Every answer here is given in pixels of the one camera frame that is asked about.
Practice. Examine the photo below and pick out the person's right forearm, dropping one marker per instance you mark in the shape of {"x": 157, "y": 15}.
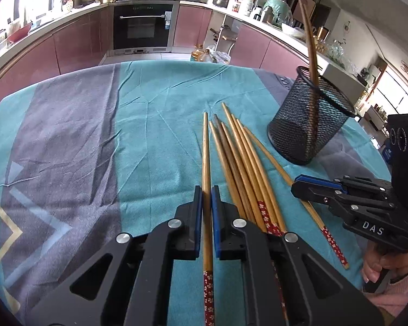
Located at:
{"x": 401, "y": 292}

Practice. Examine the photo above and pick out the white bowl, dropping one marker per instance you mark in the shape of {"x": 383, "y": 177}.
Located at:
{"x": 292, "y": 31}

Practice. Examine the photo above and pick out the white cabinet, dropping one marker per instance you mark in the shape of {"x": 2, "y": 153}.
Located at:
{"x": 341, "y": 81}

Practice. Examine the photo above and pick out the pink kitchen cabinets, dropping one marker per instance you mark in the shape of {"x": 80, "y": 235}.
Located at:
{"x": 74, "y": 40}

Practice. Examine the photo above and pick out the mint green appliance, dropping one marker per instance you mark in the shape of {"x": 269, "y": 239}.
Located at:
{"x": 273, "y": 10}

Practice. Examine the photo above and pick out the black mesh utensil holder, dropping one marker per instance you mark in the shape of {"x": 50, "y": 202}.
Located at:
{"x": 302, "y": 135}

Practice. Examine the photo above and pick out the teal and grey tablecloth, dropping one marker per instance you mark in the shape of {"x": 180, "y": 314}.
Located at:
{"x": 88, "y": 125}

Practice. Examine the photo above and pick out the black built-in oven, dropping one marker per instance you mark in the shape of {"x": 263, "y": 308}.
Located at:
{"x": 141, "y": 27}

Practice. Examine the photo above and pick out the round wall clock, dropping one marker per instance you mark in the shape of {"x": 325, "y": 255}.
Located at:
{"x": 347, "y": 26}

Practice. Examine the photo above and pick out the red bowl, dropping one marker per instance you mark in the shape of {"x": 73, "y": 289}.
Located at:
{"x": 19, "y": 32}

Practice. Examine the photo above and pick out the clear plastic bag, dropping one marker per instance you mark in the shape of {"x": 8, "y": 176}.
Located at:
{"x": 221, "y": 57}

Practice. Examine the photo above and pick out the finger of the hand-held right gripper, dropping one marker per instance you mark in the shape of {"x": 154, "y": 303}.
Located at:
{"x": 319, "y": 180}
{"x": 312, "y": 193}

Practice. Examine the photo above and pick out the person's right hand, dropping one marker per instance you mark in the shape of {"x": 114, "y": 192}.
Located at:
{"x": 374, "y": 266}

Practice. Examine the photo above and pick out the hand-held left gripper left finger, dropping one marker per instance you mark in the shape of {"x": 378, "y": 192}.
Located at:
{"x": 199, "y": 210}

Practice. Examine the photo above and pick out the bunch of wooden chopsticks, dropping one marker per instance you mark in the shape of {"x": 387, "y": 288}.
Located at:
{"x": 238, "y": 163}

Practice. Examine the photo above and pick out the copper pot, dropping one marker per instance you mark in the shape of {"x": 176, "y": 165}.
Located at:
{"x": 323, "y": 34}

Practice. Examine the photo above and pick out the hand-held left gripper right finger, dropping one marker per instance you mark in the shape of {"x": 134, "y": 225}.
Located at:
{"x": 215, "y": 214}

